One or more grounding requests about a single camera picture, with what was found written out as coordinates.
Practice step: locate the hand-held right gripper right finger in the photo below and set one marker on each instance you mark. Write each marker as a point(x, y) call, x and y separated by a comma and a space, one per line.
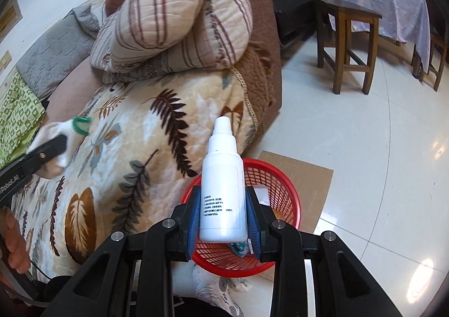
point(253, 229)

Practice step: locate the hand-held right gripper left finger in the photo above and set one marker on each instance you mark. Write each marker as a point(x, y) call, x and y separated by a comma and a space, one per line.
point(194, 229)

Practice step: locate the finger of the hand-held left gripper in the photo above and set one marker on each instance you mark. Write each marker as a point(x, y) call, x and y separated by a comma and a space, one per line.
point(47, 152)

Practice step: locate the pale blue wrapper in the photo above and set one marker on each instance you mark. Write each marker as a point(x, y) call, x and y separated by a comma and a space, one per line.
point(240, 248)

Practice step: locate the white sock green cuff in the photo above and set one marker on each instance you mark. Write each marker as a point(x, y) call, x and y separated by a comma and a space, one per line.
point(52, 129)

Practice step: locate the red mesh basket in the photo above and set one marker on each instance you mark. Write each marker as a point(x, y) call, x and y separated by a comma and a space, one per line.
point(277, 187)

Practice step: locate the white plastic bottle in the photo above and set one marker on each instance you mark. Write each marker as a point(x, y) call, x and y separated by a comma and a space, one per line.
point(221, 180)

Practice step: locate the person's left hand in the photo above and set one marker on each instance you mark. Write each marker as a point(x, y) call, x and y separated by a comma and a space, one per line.
point(14, 243)

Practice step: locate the green patterned cloth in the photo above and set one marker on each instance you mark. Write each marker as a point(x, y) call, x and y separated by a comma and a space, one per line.
point(17, 117)

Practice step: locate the white sneaker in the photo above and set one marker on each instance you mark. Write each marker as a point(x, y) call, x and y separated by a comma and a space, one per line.
point(214, 289)

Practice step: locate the cardboard sheet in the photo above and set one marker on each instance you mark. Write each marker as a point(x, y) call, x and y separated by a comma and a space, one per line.
point(308, 176)

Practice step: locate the leaf print blanket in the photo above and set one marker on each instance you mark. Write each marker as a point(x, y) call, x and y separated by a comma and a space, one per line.
point(140, 134)

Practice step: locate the grey quilted cloth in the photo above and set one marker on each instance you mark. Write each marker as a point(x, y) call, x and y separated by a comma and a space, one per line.
point(52, 53)

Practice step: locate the striped quilted duvet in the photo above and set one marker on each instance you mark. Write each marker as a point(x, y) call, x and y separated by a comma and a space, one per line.
point(168, 4)

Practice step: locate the brown sofa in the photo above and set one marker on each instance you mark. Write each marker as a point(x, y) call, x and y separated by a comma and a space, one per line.
point(261, 22)

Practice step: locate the black low cabinet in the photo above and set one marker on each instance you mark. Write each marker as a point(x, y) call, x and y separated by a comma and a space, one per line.
point(294, 18)

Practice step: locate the tall wooden stool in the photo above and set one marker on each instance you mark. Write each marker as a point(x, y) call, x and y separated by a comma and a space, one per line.
point(345, 22)

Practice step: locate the small wooden stool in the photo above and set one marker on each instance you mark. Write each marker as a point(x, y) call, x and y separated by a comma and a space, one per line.
point(436, 57)

